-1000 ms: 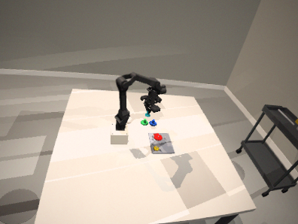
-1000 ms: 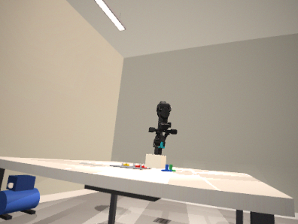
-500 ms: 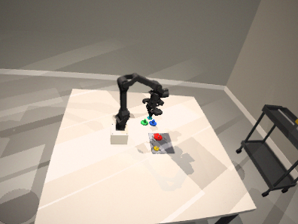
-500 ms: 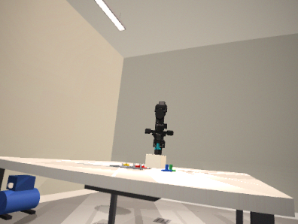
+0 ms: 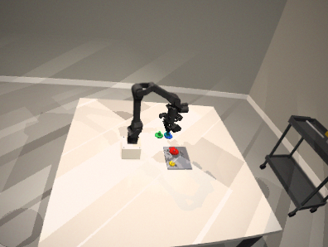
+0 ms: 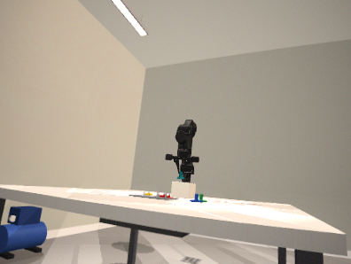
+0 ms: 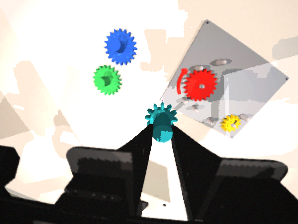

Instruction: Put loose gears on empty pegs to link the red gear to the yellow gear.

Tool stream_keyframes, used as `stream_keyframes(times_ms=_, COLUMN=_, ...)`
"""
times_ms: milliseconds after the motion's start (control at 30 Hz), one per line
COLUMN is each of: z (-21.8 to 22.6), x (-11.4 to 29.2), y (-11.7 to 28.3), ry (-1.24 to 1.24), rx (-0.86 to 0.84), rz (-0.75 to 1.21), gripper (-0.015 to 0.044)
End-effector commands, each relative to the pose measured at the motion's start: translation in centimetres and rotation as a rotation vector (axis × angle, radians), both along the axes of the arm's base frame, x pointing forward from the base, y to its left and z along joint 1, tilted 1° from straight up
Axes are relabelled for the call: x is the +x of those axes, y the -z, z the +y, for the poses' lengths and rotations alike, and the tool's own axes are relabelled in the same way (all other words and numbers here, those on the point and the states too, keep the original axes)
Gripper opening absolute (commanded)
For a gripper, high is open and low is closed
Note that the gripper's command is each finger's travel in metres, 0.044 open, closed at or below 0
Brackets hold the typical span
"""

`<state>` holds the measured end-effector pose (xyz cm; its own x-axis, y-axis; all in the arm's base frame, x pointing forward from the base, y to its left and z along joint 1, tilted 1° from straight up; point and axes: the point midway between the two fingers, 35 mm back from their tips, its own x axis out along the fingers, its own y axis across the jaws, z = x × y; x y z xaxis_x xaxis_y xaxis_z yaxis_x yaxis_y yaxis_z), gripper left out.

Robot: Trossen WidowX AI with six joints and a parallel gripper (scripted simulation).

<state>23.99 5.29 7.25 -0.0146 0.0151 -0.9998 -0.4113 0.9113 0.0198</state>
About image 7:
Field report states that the cyan gear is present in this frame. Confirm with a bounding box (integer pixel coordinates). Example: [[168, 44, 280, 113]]
[[145, 102, 178, 143]]

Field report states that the green gear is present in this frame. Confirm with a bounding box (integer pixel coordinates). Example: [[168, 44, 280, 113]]
[[92, 65, 122, 96]]

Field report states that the yellow gear with black stripe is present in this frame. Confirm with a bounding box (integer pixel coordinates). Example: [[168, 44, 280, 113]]
[[221, 115, 241, 131]]

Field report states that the red curved arrow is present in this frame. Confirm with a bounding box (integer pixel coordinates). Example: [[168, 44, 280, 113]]
[[177, 69, 188, 94]]

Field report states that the red gear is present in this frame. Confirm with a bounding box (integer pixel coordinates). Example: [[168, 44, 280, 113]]
[[184, 69, 218, 101]]

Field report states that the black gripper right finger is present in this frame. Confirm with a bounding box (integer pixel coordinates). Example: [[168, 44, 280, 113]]
[[171, 125, 289, 222]]

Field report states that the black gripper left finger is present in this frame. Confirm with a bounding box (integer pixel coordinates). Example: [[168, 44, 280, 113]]
[[66, 124, 153, 216]]

